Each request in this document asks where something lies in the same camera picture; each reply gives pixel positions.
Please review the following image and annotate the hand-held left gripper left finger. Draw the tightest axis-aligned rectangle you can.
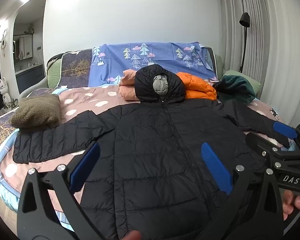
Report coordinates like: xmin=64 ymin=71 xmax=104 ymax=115
xmin=17 ymin=142 xmax=120 ymax=240

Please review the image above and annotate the orange puffer jacket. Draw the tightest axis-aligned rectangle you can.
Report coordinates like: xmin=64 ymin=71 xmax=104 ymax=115
xmin=176 ymin=72 xmax=217 ymax=100

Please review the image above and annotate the blue tree-print sheet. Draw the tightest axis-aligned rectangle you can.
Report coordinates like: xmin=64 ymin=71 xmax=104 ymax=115
xmin=88 ymin=41 xmax=218 ymax=87

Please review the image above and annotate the white bear figurine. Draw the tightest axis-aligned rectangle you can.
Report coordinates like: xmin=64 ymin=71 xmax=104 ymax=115
xmin=0 ymin=77 xmax=12 ymax=109

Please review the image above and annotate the mirrored wall cabinet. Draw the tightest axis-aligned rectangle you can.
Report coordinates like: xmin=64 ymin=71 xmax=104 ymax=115
xmin=13 ymin=34 xmax=33 ymax=61

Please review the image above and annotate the pink polka dot sheet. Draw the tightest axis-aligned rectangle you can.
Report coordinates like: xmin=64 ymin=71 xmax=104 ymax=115
xmin=0 ymin=81 xmax=290 ymax=232

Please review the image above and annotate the white wall decoration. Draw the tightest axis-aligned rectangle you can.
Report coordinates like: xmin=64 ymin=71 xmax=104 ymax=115
xmin=0 ymin=29 xmax=8 ymax=57

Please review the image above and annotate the brown fuzzy pillow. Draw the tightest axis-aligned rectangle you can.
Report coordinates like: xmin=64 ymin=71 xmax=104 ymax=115
xmin=9 ymin=94 xmax=62 ymax=133

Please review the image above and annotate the person's left hand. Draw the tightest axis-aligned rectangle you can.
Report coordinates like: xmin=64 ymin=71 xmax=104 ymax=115
xmin=120 ymin=230 xmax=142 ymax=240

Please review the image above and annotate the grey pleated curtain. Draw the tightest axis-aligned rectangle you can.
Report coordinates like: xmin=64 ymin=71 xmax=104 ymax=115
xmin=219 ymin=0 xmax=300 ymax=130

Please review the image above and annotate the black hooded puffer jacket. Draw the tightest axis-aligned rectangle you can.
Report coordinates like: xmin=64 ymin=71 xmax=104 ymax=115
xmin=12 ymin=64 xmax=290 ymax=240

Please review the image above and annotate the light green pillow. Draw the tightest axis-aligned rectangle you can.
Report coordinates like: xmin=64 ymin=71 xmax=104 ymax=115
xmin=221 ymin=70 xmax=262 ymax=98

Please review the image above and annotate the dark green garment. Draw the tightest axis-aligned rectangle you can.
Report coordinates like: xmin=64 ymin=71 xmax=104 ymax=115
xmin=212 ymin=75 xmax=257 ymax=103

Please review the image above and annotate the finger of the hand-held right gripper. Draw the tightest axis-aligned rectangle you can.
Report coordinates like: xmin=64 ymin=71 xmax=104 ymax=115
xmin=272 ymin=121 xmax=300 ymax=153
xmin=245 ymin=132 xmax=282 ymax=164

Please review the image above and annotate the person's right hand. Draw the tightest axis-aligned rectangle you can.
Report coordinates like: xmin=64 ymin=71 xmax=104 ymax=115
xmin=282 ymin=190 xmax=300 ymax=222

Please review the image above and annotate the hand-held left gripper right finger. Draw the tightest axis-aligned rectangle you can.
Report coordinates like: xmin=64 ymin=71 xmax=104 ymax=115
xmin=197 ymin=142 xmax=285 ymax=240

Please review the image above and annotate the black floor lamp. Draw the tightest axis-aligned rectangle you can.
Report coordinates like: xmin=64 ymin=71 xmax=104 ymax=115
xmin=239 ymin=12 xmax=251 ymax=74

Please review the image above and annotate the dark blue counter cabinet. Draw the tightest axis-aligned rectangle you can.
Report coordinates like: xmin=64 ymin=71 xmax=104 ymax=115
xmin=15 ymin=64 xmax=44 ymax=93

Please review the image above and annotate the peach puffer jacket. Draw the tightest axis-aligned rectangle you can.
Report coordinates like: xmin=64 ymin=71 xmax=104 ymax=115
xmin=119 ymin=69 xmax=140 ymax=102

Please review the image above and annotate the green sofa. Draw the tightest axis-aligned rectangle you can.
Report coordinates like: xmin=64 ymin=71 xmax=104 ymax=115
xmin=18 ymin=47 xmax=224 ymax=98

